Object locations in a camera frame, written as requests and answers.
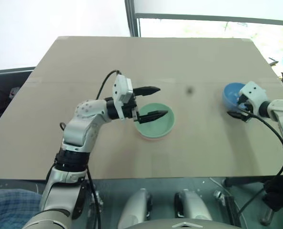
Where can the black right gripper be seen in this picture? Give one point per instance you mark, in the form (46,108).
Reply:
(245,105)

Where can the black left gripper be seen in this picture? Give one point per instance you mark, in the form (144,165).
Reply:
(128,111)

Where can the blue bowl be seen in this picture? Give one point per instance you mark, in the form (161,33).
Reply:
(230,95)

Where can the green bowl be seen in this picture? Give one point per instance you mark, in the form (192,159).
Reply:
(155,128)

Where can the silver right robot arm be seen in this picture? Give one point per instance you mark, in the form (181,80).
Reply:
(282,112)

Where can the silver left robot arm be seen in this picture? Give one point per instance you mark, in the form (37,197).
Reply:
(79,128)

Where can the black bundled object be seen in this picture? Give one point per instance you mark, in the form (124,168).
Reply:
(278,193)

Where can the silver rounded robot leg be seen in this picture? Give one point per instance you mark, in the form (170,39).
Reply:
(136,207)
(191,205)

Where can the grey robot torso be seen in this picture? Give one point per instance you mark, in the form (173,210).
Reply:
(182,225)

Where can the black bag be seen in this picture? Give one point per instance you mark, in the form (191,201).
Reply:
(3,83)

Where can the blue plaid cloth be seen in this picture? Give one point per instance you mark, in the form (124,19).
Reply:
(8,207)

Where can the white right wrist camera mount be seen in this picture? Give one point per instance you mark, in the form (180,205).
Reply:
(253,93)

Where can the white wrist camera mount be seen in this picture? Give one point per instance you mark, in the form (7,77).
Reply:
(121,90)
(253,93)

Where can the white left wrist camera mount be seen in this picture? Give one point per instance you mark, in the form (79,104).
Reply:
(121,90)

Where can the dark window frame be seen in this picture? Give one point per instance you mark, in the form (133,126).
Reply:
(132,19)

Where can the metal table bracket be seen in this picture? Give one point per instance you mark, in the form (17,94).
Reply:
(225,202)

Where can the metal post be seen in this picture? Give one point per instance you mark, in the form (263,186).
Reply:
(266,217)

